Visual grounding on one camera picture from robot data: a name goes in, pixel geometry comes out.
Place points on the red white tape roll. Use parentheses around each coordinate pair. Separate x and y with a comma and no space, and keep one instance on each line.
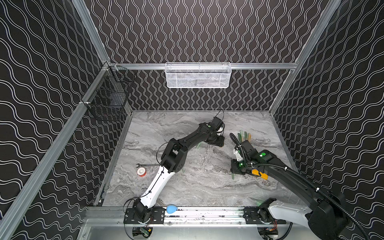
(141,171)

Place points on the metal wrench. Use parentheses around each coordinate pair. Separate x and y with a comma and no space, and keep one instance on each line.
(146,165)

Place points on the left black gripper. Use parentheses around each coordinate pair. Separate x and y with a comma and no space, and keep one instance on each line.
(216,140)

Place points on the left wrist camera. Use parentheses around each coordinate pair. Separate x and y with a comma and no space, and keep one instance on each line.
(220,132)

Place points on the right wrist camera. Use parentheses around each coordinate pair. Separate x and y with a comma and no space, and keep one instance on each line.
(238,155)

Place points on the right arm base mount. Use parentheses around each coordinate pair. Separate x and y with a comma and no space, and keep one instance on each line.
(260,216)

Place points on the black wire mesh basket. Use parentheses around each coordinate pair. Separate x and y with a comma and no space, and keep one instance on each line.
(110,100)

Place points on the blue egg-shaped object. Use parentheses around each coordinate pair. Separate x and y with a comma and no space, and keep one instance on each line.
(171,209)

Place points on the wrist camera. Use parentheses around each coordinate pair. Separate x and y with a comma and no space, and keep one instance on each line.
(220,132)
(238,155)

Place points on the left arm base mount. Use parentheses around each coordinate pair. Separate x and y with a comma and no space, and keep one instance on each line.
(155,215)

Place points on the white wire mesh basket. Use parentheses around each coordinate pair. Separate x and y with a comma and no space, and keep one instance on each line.
(194,75)

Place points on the orange yellow box cutter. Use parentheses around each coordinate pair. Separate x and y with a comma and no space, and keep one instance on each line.
(257,173)

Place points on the aluminium front rail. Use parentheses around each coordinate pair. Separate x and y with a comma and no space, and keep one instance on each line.
(199,216)

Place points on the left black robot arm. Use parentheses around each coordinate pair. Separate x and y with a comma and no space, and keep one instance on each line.
(173,160)

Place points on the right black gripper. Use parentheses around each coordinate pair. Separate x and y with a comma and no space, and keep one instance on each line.
(237,165)

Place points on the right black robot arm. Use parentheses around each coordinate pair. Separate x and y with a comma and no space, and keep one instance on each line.
(325,215)

